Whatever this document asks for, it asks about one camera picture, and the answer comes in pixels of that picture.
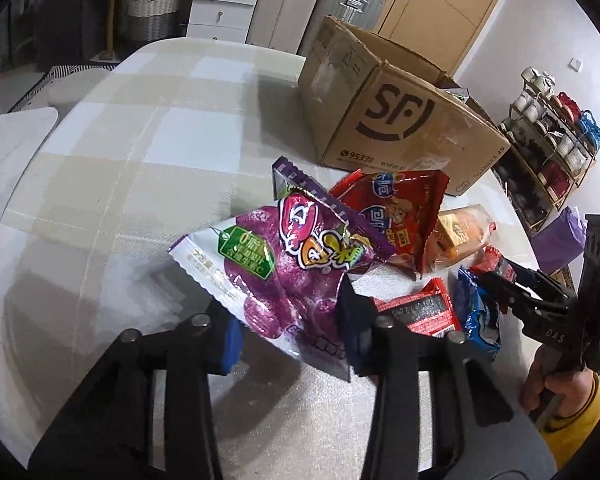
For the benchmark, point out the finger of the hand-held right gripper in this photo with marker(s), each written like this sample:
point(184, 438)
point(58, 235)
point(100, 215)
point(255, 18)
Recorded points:
point(597, 270)
point(525, 290)

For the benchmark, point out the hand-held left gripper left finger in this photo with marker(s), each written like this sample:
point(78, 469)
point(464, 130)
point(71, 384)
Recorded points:
point(230, 350)

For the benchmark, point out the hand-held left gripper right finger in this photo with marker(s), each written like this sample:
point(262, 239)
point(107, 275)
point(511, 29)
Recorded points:
point(355, 330)

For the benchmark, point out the small red snack packet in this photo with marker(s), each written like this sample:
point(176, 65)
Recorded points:
point(490, 260)

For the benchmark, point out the blue snack packet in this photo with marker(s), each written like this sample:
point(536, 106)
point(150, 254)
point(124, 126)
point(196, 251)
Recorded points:
point(475, 320)

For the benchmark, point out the red barcode snack packet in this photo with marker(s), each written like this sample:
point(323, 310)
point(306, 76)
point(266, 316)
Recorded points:
point(420, 310)

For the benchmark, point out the orange bread packet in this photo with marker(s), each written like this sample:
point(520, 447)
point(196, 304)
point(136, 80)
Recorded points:
point(460, 232)

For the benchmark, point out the purple candy packet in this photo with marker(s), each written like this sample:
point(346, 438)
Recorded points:
point(280, 270)

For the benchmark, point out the red shiny snack packet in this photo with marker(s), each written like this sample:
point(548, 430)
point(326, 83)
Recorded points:
point(395, 210)

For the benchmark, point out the brown cardboard box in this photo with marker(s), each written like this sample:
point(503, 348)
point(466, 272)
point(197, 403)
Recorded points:
point(380, 110)

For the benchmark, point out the person's right hand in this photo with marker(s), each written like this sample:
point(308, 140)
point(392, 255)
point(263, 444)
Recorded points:
point(572, 390)

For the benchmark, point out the printed cardboard box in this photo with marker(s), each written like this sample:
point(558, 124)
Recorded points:
point(562, 280)

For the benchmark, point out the purple bag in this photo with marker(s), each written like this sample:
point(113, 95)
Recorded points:
point(560, 240)

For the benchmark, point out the wooden shoe rack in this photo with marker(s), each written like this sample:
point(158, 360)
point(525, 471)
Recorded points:
point(580, 175)

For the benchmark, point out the wooden door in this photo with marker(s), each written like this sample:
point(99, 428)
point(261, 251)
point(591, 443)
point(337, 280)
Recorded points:
point(445, 10)

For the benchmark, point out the striped rug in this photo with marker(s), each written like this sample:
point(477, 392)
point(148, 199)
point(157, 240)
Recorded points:
point(45, 80)

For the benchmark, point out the white suitcase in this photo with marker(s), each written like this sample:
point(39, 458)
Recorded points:
point(285, 5)

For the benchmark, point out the woven laundry basket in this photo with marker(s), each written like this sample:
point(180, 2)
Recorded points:
point(150, 15)

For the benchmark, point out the white desk with drawers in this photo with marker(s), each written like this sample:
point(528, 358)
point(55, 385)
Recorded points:
point(220, 5)

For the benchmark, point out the white light switch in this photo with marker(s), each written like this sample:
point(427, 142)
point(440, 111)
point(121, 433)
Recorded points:
point(575, 63)

